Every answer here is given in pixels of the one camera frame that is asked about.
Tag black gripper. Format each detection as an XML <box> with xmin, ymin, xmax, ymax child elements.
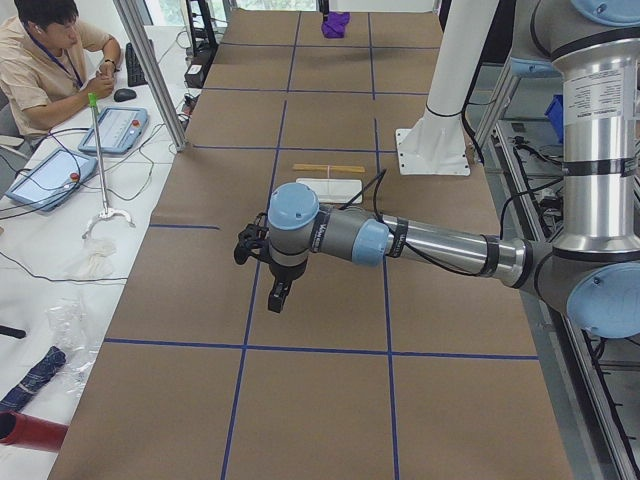
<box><xmin>268</xmin><ymin>260</ymin><xmax>306</xmax><ymax>313</ymax></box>

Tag purple towel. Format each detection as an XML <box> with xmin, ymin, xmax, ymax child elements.
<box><xmin>321</xmin><ymin>12</ymin><xmax>351</xmax><ymax>39</ymax></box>

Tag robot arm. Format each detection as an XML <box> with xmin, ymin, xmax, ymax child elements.
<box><xmin>261</xmin><ymin>1</ymin><xmax>639</xmax><ymax>338</ymax></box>

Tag white rack base tray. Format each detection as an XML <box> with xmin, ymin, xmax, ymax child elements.
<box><xmin>296</xmin><ymin>178</ymin><xmax>363</xmax><ymax>204</ymax></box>

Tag wooden rack upper bar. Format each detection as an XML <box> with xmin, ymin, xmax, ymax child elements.
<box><xmin>292</xmin><ymin>163</ymin><xmax>366</xmax><ymax>174</ymax></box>

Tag reacher grabber tool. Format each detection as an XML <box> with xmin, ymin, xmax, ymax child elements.
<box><xmin>82</xmin><ymin>93</ymin><xmax>136</xmax><ymax>240</ymax></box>

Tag crumpled clear plastic bag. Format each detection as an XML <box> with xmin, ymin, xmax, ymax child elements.
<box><xmin>46</xmin><ymin>298</ymin><xmax>100</xmax><ymax>398</ymax></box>

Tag far teach pendant tablet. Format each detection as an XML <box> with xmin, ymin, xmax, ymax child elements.
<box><xmin>78</xmin><ymin>106</ymin><xmax>149</xmax><ymax>155</ymax></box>

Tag teach pendant tablet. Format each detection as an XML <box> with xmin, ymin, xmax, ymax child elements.
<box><xmin>78</xmin><ymin>106</ymin><xmax>149</xmax><ymax>155</ymax></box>
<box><xmin>6</xmin><ymin>148</ymin><xmax>97</xmax><ymax>211</ymax></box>

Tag folded blue umbrella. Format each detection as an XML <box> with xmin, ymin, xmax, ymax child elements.
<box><xmin>1</xmin><ymin>346</ymin><xmax>67</xmax><ymax>413</ymax></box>

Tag black computer mouse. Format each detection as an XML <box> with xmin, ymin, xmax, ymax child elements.
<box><xmin>113</xmin><ymin>88</ymin><xmax>137</xmax><ymax>102</ymax></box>

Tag black keyboard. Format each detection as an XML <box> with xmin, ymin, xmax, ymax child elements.
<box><xmin>125</xmin><ymin>43</ymin><xmax>147</xmax><ymax>87</ymax></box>

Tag near teach pendant tablet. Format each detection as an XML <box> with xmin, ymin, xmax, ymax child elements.
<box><xmin>6</xmin><ymin>148</ymin><xmax>97</xmax><ymax>211</ymax></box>

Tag red cylinder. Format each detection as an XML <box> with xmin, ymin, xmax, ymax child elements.
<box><xmin>1</xmin><ymin>411</ymin><xmax>68</xmax><ymax>452</ymax></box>

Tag seated man in beige shirt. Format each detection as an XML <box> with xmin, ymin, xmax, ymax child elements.
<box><xmin>1</xmin><ymin>1</ymin><xmax>121</xmax><ymax>139</ymax></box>

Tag blue storage bin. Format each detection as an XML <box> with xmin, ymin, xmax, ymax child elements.
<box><xmin>545</xmin><ymin>94</ymin><xmax>564</xmax><ymax>144</ymax></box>

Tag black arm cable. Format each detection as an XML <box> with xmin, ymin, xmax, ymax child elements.
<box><xmin>339</xmin><ymin>168</ymin><xmax>489</xmax><ymax>277</ymax></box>

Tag white pedestal column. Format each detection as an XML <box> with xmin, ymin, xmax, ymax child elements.
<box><xmin>396</xmin><ymin>0</ymin><xmax>499</xmax><ymax>176</ymax></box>

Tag aluminium frame post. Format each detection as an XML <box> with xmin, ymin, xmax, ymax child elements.
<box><xmin>113</xmin><ymin>0</ymin><xmax>187</xmax><ymax>152</ymax></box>

